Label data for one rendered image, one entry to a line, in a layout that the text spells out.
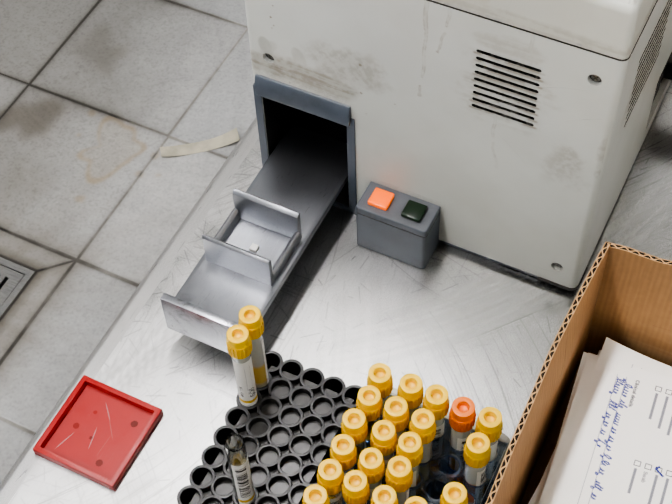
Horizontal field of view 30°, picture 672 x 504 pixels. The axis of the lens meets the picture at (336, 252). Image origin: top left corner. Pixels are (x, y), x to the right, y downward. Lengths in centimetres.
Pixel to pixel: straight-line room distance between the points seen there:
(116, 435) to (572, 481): 33
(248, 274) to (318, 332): 7
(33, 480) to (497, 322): 36
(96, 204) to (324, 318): 126
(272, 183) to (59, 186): 126
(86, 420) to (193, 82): 146
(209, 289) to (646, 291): 32
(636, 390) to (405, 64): 27
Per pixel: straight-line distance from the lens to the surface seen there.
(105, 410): 94
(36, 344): 205
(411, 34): 85
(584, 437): 86
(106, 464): 92
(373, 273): 99
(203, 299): 94
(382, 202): 96
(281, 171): 100
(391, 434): 78
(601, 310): 89
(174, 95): 233
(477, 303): 98
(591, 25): 78
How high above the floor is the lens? 169
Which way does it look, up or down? 54 degrees down
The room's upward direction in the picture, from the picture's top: 3 degrees counter-clockwise
